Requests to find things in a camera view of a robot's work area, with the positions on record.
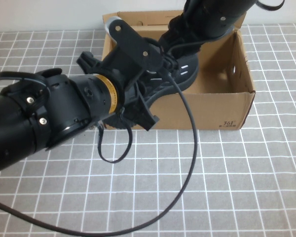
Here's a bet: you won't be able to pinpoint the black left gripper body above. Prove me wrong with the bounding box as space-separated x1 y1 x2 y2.
76 47 160 131

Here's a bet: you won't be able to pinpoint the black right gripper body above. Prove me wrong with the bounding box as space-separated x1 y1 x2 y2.
158 11 206 60

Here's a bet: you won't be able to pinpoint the thin dark wire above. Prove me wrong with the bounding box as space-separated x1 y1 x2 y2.
97 112 135 163

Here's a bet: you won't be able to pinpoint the brown cardboard shoe box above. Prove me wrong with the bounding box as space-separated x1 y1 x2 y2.
102 9 257 130

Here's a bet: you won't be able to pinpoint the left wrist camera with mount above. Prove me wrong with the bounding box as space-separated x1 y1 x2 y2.
105 16 164 73

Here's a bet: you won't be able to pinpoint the black knit sneaker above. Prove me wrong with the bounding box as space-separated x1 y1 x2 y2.
105 49 200 129

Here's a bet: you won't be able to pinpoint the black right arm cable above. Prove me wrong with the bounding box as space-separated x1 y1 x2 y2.
255 0 286 12

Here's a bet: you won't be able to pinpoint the grey white-grid tablecloth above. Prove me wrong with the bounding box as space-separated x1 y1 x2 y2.
0 21 296 237

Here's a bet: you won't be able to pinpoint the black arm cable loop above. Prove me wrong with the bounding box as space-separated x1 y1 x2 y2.
0 71 49 104

